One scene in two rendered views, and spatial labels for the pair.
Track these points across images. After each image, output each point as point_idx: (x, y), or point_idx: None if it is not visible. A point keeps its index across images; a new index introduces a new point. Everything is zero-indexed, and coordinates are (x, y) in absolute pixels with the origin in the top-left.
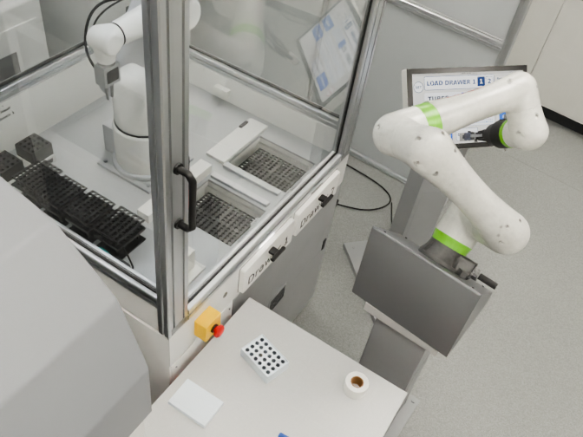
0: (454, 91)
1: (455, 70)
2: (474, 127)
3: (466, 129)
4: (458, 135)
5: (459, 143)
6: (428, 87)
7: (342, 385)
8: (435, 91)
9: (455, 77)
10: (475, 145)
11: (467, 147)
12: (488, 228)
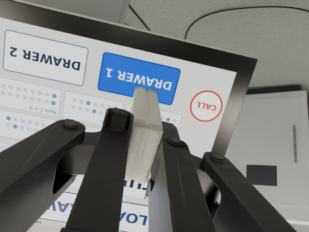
0: (70, 187)
1: (56, 231)
2: (16, 71)
3: (46, 73)
4: (78, 62)
5: (79, 35)
6: (145, 212)
7: None
8: (125, 198)
9: (59, 217)
10: (15, 10)
11: (51, 11)
12: None
